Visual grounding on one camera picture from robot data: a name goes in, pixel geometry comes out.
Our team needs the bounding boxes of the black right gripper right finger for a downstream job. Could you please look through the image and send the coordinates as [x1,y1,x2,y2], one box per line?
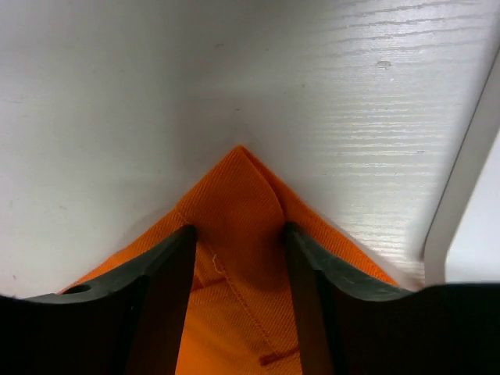
[284,223,499,374]

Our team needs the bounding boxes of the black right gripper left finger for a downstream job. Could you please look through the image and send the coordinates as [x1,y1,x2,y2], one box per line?
[1,225,196,374]

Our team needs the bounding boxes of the orange trousers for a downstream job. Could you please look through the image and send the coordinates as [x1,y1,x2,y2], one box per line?
[58,145,399,375]

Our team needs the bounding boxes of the white clothes rack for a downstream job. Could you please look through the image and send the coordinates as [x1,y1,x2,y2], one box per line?
[424,62,499,285]

